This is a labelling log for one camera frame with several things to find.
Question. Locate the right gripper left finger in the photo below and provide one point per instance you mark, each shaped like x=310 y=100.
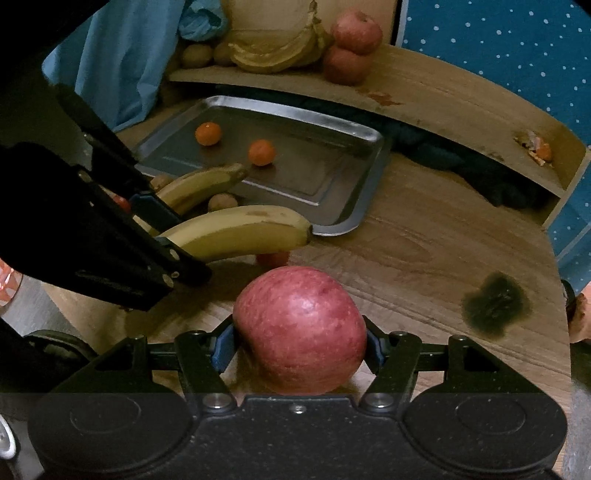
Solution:
x=185 y=373

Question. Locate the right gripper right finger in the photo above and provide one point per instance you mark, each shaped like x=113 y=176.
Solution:
x=396 y=359

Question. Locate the large red apple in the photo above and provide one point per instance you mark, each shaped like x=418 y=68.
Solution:
x=304 y=333

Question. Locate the yellow banana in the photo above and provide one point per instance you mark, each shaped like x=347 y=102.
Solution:
x=189 y=190
x=240 y=231

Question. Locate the small red cherry tomato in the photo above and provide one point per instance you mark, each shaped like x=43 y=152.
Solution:
x=272 y=260

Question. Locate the red white patterned object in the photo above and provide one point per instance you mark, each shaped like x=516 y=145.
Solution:
x=10 y=281

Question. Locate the brown longan fruit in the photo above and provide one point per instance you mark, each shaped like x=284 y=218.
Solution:
x=222 y=201

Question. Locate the orange tangerine far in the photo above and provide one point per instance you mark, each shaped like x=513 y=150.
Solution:
x=208 y=134

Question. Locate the orange tangerine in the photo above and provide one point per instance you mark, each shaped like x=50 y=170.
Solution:
x=208 y=134
x=261 y=153

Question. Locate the blue cloth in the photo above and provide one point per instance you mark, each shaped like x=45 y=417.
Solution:
x=116 y=59

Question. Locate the orange tangerine near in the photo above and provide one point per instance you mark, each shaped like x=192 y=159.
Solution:
x=261 y=153

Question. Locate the steel tray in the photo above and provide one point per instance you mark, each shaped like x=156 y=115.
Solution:
x=326 y=168

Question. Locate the brown kiwi on shelf right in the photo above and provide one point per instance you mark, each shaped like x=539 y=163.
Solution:
x=222 y=54

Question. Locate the overripe banana bunch on shelf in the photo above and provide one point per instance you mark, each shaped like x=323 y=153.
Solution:
x=266 y=55

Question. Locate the wooden curved shelf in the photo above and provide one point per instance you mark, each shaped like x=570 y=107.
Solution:
x=440 y=98

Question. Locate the red apple on shelf lower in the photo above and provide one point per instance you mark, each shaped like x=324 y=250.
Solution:
x=344 y=67

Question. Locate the red apple on shelf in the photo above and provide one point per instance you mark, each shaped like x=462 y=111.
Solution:
x=344 y=67
x=356 y=31

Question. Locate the red apple on shelf upper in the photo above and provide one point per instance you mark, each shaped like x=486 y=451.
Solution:
x=356 y=31

